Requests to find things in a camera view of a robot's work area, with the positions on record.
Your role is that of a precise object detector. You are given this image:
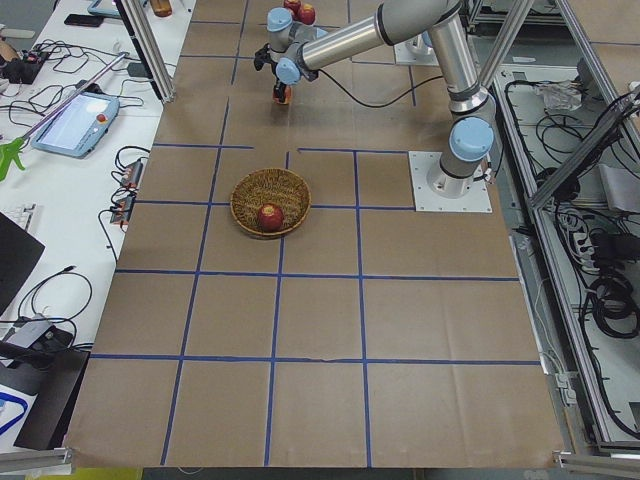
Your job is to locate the red yellow apple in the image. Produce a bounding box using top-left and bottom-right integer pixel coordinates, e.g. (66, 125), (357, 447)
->
(272, 85), (292, 105)

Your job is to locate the red apple plate back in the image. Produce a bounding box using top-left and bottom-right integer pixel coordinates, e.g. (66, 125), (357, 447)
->
(297, 3), (316, 25)

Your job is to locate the dark red apple in basket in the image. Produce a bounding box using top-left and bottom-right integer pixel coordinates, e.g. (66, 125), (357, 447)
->
(257, 203), (284, 233)

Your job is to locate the green handled reacher tool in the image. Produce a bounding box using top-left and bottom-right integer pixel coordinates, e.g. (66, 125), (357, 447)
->
(0, 52), (128, 181)

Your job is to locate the black box on desk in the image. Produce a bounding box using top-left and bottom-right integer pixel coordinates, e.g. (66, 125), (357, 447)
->
(14, 350), (90, 451)

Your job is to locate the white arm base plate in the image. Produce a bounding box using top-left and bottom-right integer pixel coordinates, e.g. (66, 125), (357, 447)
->
(394, 35), (439, 66)
(408, 151), (493, 214)

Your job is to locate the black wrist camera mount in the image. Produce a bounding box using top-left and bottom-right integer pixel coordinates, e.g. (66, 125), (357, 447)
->
(253, 43), (275, 71)

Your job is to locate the orange usb hub upper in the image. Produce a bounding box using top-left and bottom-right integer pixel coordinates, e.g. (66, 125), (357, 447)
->
(120, 160), (144, 188)

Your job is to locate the black laptop corner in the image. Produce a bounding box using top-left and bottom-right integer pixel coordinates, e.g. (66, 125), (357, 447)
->
(0, 214), (45, 313)

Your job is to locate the orange usb hub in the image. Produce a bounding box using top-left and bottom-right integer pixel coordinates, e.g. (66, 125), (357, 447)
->
(120, 160), (144, 188)
(110, 195), (135, 227)

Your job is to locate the orange usb hub lower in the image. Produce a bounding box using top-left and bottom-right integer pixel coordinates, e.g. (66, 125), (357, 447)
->
(110, 195), (135, 227)

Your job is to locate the black braided right cable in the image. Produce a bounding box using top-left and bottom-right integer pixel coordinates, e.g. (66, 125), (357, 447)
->
(317, 69), (446, 108)

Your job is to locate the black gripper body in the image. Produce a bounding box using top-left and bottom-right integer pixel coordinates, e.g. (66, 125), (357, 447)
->
(274, 79), (291, 93)

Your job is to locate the aluminium frame post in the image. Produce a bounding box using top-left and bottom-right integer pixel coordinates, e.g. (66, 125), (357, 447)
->
(115, 0), (176, 104)

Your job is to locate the red apple plate left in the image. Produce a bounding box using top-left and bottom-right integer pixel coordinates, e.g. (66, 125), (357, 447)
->
(283, 0), (302, 16)

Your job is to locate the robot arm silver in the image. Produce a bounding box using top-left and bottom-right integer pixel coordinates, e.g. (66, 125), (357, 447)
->
(254, 0), (496, 199)

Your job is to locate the woven wicker basket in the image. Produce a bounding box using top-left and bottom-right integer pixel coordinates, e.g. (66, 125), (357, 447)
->
(230, 168), (311, 239)

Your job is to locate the red apple plate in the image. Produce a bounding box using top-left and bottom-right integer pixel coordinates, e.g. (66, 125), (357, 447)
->
(283, 0), (302, 16)
(297, 3), (316, 25)

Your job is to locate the blue teach pendant tablet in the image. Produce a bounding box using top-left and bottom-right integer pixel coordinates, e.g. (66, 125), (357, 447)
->
(31, 93), (120, 158)

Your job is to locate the black smartphone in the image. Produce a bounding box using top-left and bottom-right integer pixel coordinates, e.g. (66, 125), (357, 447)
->
(64, 14), (104, 28)

